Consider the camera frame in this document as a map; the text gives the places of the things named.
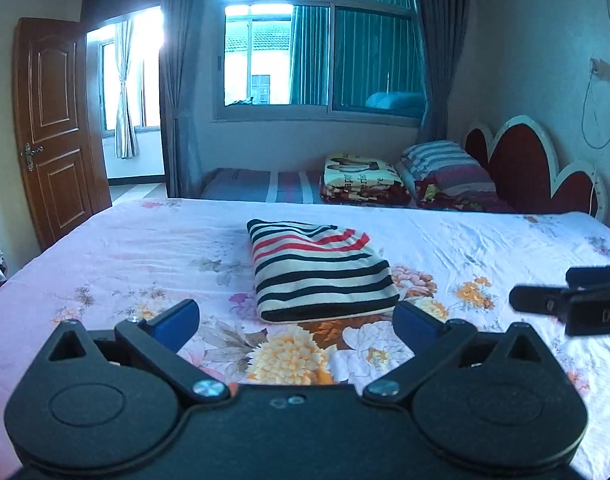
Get window with frame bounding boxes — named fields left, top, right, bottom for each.
left=217, top=0, right=425, bottom=124

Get striped purple mattress sheet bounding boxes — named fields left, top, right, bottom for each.
left=201, top=168, right=323, bottom=204

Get grey curtain right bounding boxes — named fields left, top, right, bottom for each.
left=413, top=0, right=470, bottom=143

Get grey curtain left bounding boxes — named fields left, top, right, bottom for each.
left=160, top=0, right=215, bottom=198

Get striped pillow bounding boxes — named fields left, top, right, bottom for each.
left=395, top=140, right=496, bottom=196

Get red white headboard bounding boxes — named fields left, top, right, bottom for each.
left=462, top=115, right=608, bottom=222

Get colourful crumpled cloth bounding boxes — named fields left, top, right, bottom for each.
left=414, top=180, right=515, bottom=214

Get white balcony curtain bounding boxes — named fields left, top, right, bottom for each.
left=114, top=18, right=137, bottom=159

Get striped knit sweater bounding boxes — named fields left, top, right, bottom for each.
left=246, top=219, right=399, bottom=324

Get folded patterned blanket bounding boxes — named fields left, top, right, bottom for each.
left=320, top=153, right=411, bottom=206

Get grey curtain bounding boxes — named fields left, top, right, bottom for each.
left=413, top=0, right=470, bottom=143
left=160, top=0, right=215, bottom=198

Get brown wooden door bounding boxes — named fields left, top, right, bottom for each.
left=12, top=18, right=111, bottom=249

